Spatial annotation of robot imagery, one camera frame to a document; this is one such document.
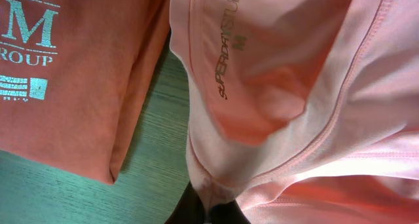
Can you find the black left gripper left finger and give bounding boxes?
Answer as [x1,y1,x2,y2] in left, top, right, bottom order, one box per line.
[165,182,205,224]

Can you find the salmon pink printed t-shirt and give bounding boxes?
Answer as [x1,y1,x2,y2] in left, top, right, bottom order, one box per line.
[170,0,418,223]

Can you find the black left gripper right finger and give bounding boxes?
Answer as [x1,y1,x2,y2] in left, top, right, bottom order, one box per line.
[209,200,250,224]

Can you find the folded red printed t-shirt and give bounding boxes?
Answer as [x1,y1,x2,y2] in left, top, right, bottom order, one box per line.
[1,0,170,184]

